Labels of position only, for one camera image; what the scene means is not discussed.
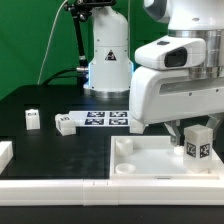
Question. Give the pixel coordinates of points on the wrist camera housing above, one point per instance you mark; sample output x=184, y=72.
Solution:
x=172, y=53

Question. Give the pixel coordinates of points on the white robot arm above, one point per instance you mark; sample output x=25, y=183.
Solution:
x=111, y=70

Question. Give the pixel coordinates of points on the white marker base plate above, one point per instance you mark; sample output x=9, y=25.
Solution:
x=100, y=118

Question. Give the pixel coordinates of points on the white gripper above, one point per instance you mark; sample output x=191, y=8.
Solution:
x=168, y=96

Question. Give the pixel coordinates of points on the white square table top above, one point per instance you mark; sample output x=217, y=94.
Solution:
x=154, y=157

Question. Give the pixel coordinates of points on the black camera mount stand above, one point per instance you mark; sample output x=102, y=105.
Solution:
x=80, y=11

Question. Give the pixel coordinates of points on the white obstacle fence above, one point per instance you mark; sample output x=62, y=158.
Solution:
x=112, y=192

